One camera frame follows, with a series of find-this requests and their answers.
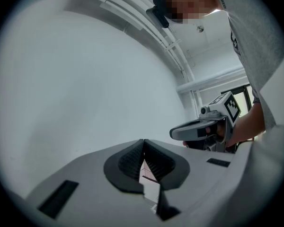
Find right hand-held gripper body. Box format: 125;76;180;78
198;90;242;153

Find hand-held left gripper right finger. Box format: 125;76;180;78
143;139;254;223

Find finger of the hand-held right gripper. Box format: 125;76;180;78
169;118;225;141

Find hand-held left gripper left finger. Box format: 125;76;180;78
23;139;157;225

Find pink drawer cabinet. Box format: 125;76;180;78
139;159;160;184

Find person's right forearm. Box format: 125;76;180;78
226;102;267;149

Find person's right hand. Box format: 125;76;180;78
214;123;227;142

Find grey t-shirt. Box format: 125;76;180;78
214;0;284;139

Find row of white ceiling pipes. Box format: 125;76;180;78
72;0;197;111

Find person's head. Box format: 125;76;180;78
165;0;222;25

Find black window frame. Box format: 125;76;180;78
220;85;254;116

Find white wall pipe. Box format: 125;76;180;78
176;75;249;95

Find black head-worn camera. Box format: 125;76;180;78
145;0;170;29

